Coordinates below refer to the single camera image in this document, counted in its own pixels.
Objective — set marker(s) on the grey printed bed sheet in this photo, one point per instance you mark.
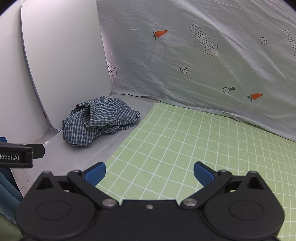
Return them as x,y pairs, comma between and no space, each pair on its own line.
185,46

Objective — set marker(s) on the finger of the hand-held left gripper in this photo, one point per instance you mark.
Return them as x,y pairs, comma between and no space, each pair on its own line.
2,139
38,151

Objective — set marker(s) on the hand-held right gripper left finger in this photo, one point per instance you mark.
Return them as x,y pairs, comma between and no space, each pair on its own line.
96,172

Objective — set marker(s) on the blue plaid shirt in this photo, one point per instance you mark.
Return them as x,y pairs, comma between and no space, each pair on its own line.
99,120

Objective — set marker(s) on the teal cloth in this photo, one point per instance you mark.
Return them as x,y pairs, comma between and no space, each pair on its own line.
9,192

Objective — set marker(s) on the green grid mat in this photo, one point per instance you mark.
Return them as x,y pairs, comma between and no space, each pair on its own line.
173,143

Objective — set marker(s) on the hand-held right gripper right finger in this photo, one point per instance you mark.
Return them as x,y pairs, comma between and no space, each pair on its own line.
203,172

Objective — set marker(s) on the white board panel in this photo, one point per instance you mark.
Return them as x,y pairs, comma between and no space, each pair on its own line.
64,58

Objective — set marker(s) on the olive green cloth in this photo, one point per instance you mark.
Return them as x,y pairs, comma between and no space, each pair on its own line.
8,229

